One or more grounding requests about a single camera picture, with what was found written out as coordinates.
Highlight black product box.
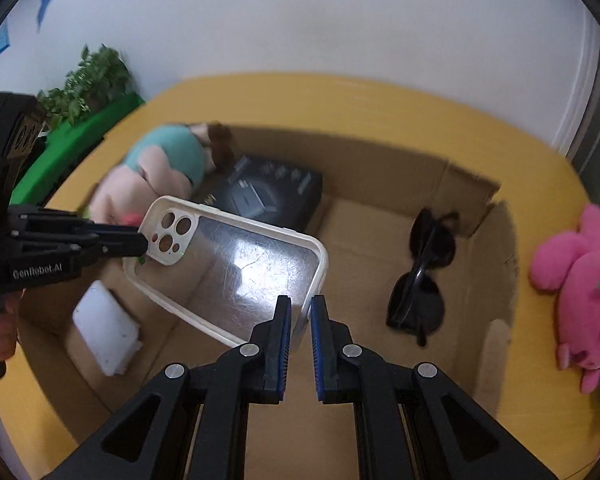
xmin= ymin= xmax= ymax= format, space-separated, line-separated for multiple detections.
xmin=201 ymin=155 xmax=323 ymax=232

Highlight white clear phone case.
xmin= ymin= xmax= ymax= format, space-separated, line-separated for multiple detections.
xmin=123 ymin=196 xmax=329 ymax=348

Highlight black sunglasses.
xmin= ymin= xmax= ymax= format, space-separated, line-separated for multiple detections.
xmin=386 ymin=208 xmax=460 ymax=348

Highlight pink plush toy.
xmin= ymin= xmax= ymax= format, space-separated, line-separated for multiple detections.
xmin=528 ymin=204 xmax=600 ymax=394

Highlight white rectangular power bank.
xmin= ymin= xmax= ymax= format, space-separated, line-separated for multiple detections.
xmin=72 ymin=280 xmax=143 ymax=377

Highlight person left hand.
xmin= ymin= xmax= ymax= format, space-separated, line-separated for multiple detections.
xmin=0 ymin=292 xmax=23 ymax=362

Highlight green potted plant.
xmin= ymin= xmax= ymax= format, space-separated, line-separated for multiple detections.
xmin=38 ymin=44 xmax=134 ymax=130

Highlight teal pink plush doll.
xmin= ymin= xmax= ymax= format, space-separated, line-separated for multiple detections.
xmin=86 ymin=122 xmax=235 ymax=226

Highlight brown cardboard box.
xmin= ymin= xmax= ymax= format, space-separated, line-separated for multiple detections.
xmin=19 ymin=126 xmax=517 ymax=479

